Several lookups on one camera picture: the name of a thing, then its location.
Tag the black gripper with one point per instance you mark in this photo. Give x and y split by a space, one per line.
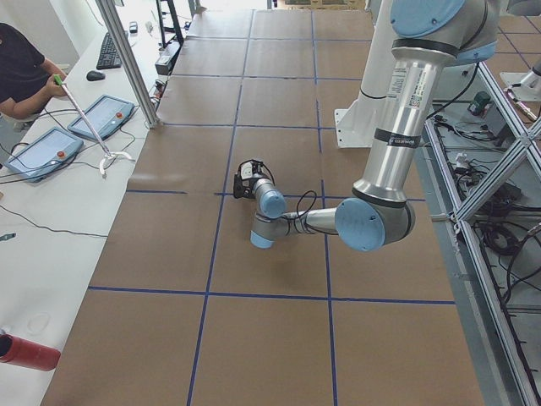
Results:
248 186

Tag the reacher grabber stick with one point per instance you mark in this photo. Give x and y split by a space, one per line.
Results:
109 156

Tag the black keyboard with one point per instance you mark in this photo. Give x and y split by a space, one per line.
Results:
108 57

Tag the aluminium frame post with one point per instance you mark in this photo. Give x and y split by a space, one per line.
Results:
114 26

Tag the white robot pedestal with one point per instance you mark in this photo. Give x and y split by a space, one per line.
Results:
355 126

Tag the teach pendant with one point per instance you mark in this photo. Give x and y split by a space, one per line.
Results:
107 114
44 155

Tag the near teach pendant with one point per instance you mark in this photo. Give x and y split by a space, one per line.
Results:
44 155

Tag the seated person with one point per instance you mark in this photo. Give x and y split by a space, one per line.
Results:
27 76

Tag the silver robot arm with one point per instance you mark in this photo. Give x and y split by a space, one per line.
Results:
426 38

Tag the aluminium side frame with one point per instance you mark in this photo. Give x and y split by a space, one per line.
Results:
482 158

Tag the black computer mouse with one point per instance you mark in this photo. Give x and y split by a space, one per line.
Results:
95 75

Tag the red bottle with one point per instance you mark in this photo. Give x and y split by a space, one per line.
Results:
21 352

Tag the far teach pendant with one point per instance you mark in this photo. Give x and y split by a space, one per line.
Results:
107 114

